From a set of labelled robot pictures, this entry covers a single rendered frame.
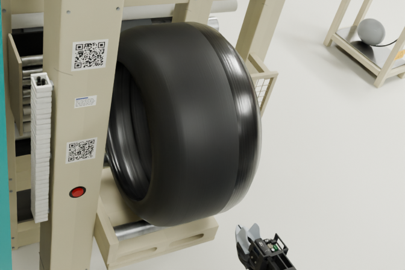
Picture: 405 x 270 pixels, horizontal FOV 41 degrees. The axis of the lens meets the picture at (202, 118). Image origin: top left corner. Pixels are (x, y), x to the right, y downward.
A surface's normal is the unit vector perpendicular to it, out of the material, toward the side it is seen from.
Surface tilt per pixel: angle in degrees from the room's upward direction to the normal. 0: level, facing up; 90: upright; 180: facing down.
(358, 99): 0
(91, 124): 90
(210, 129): 50
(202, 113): 40
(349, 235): 0
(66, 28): 90
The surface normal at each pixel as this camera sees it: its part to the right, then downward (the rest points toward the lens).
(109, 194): 0.21, -0.73
